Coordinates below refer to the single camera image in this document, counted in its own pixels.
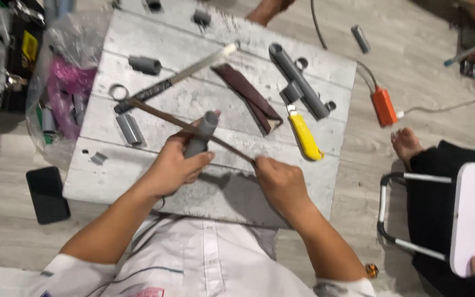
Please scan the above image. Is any wide grey pipe ring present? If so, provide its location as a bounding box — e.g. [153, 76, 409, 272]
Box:
[108, 83, 130, 102]

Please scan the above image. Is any person's white shirt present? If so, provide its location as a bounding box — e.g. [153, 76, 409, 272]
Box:
[31, 214, 377, 297]

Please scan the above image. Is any slim grey pipe piece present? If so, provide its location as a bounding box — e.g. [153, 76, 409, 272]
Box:
[350, 24, 372, 54]

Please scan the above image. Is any orange power adapter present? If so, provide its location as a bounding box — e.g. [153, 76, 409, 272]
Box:
[370, 85, 399, 128]

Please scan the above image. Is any brown sanding strip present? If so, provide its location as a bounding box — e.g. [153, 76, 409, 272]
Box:
[125, 98, 259, 166]

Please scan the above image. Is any clear plastic bag of parts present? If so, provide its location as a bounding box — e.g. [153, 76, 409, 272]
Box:
[25, 8, 113, 166]

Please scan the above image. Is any white cable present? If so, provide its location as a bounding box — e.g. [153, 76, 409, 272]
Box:
[396, 88, 475, 120]

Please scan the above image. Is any black phone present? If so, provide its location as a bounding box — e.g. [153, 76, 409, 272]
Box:
[26, 166, 71, 226]

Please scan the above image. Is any person's left hand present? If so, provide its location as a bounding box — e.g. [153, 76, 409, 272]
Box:
[146, 117, 216, 199]

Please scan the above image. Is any grey rod with blue tip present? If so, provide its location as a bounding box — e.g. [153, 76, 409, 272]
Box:
[443, 32, 475, 67]

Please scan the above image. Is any yellow utility knife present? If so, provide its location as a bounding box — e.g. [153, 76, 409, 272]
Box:
[286, 103, 326, 162]

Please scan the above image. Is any long grey pipe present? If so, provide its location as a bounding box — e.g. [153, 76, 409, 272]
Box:
[268, 42, 331, 120]

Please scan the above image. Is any small grey pipe coupling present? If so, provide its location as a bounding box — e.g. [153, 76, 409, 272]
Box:
[280, 81, 305, 104]

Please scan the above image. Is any folded brown sandpaper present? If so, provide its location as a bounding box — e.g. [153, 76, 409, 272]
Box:
[212, 63, 284, 136]

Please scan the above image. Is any small grey pipe chip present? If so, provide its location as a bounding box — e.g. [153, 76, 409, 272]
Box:
[90, 151, 109, 166]

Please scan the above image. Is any white folding stool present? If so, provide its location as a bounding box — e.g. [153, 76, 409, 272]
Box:
[377, 162, 475, 279]

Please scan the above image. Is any black cable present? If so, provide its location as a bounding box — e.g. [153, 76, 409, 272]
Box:
[309, 0, 379, 92]

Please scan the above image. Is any black-handled hand saw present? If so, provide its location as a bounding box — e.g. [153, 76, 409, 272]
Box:
[113, 43, 238, 115]

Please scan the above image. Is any person's right hand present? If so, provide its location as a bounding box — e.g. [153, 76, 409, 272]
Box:
[254, 155, 317, 220]

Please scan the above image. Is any white wooden board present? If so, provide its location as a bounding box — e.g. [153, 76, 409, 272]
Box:
[62, 8, 358, 230]

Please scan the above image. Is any small dark device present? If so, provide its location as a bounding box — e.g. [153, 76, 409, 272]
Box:
[459, 59, 475, 81]

